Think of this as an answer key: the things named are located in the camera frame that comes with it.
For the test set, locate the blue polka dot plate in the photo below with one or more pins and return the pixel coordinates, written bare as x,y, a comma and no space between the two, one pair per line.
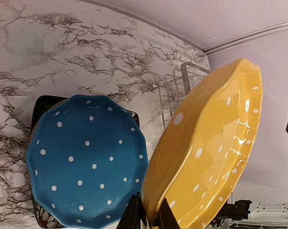
86,158

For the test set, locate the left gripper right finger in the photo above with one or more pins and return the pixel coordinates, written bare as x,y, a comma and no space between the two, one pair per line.
166,219

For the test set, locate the orange polka dot plate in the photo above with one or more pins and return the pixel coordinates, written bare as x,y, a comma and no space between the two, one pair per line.
204,150

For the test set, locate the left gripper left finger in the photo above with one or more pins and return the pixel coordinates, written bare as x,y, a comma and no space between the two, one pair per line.
131,218

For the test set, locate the right aluminium frame post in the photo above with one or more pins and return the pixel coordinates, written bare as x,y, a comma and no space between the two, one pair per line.
248,37

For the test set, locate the metal wire dish rack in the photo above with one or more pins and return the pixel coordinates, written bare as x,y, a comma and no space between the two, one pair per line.
175,86

